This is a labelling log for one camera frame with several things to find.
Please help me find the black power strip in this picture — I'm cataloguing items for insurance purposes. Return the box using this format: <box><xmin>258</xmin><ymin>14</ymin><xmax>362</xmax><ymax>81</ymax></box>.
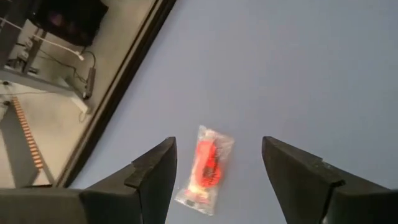
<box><xmin>83</xmin><ymin>67</ymin><xmax>96</xmax><ymax>100</ymax></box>

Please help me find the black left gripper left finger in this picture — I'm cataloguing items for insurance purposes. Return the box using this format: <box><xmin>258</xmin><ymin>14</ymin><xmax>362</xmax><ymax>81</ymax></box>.
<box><xmin>0</xmin><ymin>136</ymin><xmax>178</xmax><ymax>224</ymax></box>

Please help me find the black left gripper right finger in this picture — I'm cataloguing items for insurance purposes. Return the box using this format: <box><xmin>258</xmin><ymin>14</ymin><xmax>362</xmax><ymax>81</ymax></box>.
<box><xmin>261</xmin><ymin>136</ymin><xmax>398</xmax><ymax>224</ymax></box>

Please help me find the red candy in clear wrapper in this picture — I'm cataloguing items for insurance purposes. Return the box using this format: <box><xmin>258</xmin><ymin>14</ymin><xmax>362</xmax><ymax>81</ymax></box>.
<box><xmin>174</xmin><ymin>124</ymin><xmax>236</xmax><ymax>217</ymax></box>

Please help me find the black orange-striped floor mat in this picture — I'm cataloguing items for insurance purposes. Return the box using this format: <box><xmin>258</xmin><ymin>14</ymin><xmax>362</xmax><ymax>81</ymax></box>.
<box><xmin>0</xmin><ymin>96</ymin><xmax>57</xmax><ymax>189</ymax></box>

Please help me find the grey desk leg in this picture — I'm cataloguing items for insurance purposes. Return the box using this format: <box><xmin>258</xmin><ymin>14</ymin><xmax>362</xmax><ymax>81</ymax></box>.
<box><xmin>0</xmin><ymin>0</ymin><xmax>93</xmax><ymax>114</ymax></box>

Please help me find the white floor cable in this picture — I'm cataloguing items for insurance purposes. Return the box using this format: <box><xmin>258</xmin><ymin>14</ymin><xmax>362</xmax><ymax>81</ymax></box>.
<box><xmin>0</xmin><ymin>17</ymin><xmax>85</xmax><ymax>62</ymax></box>

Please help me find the black box under desk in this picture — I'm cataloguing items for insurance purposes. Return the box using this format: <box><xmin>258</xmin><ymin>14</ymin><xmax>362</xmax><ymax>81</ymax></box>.
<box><xmin>29</xmin><ymin>0</ymin><xmax>109</xmax><ymax>47</ymax></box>

